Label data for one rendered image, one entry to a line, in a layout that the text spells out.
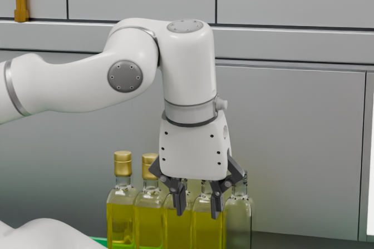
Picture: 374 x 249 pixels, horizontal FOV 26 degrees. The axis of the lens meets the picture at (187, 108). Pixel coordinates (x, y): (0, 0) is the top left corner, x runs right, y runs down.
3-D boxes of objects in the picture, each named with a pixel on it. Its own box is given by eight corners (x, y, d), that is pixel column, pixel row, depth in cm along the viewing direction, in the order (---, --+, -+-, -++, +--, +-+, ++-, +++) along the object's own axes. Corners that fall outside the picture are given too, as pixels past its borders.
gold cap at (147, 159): (162, 175, 157) (162, 153, 156) (157, 180, 154) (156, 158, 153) (144, 173, 158) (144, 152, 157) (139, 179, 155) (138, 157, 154)
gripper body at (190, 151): (231, 96, 117) (235, 163, 122) (163, 93, 120) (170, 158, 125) (220, 120, 111) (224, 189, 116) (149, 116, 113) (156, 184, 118)
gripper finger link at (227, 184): (235, 172, 120) (236, 209, 123) (213, 170, 121) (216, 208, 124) (230, 184, 118) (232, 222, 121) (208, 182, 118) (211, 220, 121)
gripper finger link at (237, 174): (252, 158, 117) (237, 187, 120) (204, 135, 117) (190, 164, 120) (251, 163, 116) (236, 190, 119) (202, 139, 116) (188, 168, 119)
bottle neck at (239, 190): (248, 193, 154) (249, 169, 153) (245, 198, 151) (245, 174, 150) (233, 192, 154) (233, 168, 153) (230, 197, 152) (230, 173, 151)
